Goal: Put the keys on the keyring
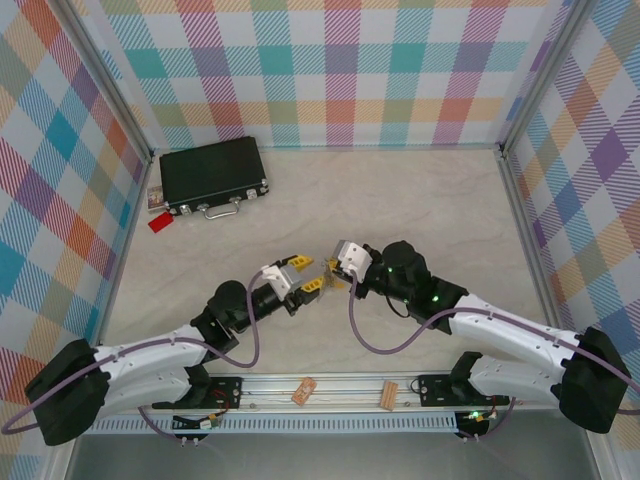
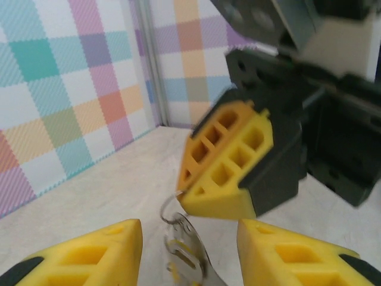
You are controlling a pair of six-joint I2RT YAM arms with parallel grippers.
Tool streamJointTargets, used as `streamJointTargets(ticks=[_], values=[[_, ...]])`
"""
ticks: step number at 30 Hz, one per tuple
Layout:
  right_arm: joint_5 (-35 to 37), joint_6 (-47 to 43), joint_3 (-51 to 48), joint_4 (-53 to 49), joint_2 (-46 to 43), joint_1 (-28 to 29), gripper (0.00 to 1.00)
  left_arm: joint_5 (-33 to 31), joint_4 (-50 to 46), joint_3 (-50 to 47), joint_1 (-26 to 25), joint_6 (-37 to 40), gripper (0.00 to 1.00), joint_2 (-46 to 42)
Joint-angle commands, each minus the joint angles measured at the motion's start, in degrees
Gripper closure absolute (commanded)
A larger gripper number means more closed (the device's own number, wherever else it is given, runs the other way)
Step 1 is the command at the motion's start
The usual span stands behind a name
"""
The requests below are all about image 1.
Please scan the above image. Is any orange printed wooden piece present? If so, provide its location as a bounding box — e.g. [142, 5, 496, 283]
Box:
[291, 377, 318, 406]

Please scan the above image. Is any black ribbed carry case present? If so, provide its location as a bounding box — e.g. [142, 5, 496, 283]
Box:
[158, 135, 272, 221]

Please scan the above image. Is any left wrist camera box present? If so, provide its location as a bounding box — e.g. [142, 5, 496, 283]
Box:
[260, 261, 304, 302]

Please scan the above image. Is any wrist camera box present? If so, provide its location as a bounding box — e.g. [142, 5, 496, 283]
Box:
[333, 239, 374, 279]
[260, 261, 304, 302]

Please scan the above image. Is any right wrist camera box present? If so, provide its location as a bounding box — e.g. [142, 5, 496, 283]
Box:
[333, 239, 374, 279]

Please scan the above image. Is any purple cable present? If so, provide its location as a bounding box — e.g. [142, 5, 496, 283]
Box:
[0, 269, 274, 444]
[346, 272, 640, 444]

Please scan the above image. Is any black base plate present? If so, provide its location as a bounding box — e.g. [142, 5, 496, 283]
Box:
[187, 375, 245, 411]
[414, 372, 511, 409]

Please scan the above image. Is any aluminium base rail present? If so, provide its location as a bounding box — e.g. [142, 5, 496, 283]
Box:
[102, 370, 564, 415]

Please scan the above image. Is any small wire connector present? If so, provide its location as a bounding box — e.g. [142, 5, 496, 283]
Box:
[172, 412, 225, 432]
[459, 407, 501, 426]

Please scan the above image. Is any aluminium side rail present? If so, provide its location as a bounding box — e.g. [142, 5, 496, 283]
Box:
[88, 152, 154, 375]
[498, 149, 574, 374]

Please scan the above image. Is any white slotted cable duct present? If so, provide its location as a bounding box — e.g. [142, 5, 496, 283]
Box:
[92, 412, 459, 435]

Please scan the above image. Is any aluminium frame post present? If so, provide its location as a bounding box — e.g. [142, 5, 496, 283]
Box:
[58, 0, 155, 164]
[498, 0, 595, 156]

